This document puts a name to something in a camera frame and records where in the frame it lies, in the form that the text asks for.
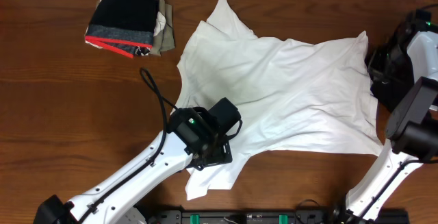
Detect white t-shirt pixel print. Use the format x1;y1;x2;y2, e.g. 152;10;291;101
177;0;383;200

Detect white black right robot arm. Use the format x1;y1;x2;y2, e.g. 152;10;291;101
330;18;437;223

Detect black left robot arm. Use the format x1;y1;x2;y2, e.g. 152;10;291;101
34;99;242;224

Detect black t-shirt white logo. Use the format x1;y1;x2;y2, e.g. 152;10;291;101
371;84;414;112

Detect olive grey folded garment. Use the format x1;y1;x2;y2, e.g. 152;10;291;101
149;0;175;56

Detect black folded garment pink trim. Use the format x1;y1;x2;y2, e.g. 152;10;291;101
84;0;159;59

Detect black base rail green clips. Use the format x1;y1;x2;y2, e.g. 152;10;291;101
146;199;411;224

